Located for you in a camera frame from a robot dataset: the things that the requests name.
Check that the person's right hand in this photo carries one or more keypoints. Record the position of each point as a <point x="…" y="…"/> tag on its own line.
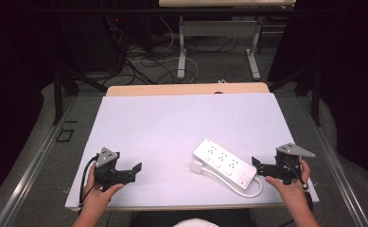
<point x="293" y="192"/>

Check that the aluminium floor rail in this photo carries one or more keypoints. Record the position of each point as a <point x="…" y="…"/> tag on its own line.
<point x="30" y="176"/>
<point x="336" y="170"/>

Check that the white table mat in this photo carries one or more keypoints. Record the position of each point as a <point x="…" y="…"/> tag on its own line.
<point x="172" y="132"/>

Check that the dark computer tower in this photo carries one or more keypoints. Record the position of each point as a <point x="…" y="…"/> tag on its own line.
<point x="93" y="41"/>

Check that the person's white clothing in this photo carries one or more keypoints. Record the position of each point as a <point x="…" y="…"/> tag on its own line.
<point x="196" y="223"/>

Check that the white plug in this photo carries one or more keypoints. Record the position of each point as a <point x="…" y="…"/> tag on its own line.
<point x="197" y="166"/>

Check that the person's left hand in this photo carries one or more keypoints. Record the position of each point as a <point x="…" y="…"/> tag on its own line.
<point x="96" y="198"/>

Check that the white-legged desk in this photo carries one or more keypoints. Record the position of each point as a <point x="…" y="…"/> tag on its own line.
<point x="219" y="28"/>

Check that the white power strip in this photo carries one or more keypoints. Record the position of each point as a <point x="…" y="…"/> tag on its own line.
<point x="224" y="162"/>

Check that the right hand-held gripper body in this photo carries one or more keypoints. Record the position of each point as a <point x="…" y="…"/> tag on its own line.
<point x="287" y="165"/>

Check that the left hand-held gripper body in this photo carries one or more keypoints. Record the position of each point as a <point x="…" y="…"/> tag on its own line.
<point x="106" y="175"/>

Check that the black metal stand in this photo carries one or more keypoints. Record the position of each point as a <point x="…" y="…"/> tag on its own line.
<point x="314" y="94"/>
<point x="58" y="94"/>

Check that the black floor socket frame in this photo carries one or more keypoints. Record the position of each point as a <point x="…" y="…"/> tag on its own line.
<point x="65" y="135"/>

